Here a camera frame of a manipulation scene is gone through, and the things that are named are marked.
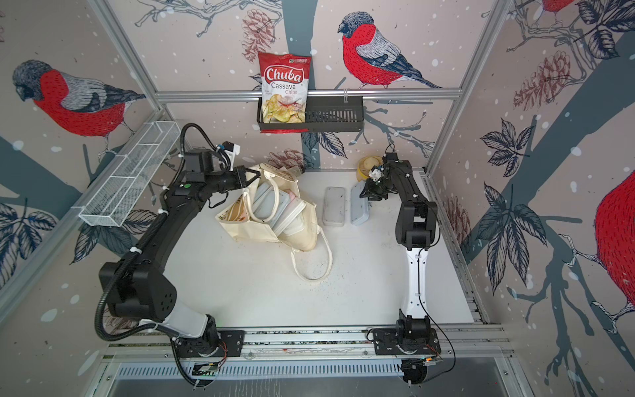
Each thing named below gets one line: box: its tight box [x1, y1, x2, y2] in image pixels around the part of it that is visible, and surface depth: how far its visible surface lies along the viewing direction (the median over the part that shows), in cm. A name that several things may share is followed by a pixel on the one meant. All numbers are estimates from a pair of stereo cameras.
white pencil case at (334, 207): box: [322, 186, 346, 228], surface depth 106 cm
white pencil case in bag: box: [253, 181, 306, 236], surface depth 95 cm
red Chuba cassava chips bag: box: [257, 51, 312, 134], surface depth 86 cm
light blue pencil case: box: [349, 180, 370, 226], surface depth 102 cm
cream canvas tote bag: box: [215, 162, 334, 283], surface depth 92 cm
